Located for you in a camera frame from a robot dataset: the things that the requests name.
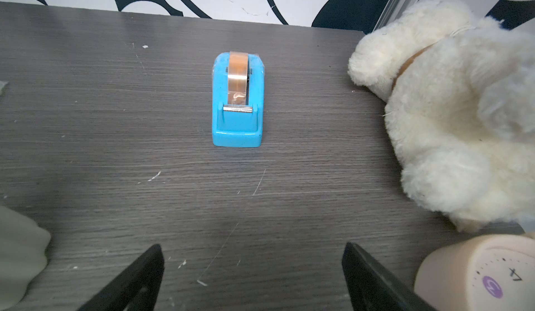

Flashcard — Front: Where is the white ceramic vase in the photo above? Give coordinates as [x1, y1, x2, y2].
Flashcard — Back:
[1, 207, 51, 310]

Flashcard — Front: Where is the white plush teddy bear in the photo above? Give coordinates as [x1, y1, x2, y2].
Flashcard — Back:
[348, 0, 534, 232]

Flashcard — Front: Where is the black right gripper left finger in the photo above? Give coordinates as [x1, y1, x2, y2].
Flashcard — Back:
[79, 244, 164, 311]

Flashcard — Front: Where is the pink round timer clock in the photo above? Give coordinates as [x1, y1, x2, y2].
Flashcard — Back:
[414, 233, 534, 310]

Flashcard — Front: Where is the blue tape dispenser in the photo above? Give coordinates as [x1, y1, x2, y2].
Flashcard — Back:
[212, 52, 265, 148]

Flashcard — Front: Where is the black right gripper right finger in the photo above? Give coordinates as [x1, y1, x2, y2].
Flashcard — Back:
[341, 242, 433, 311]

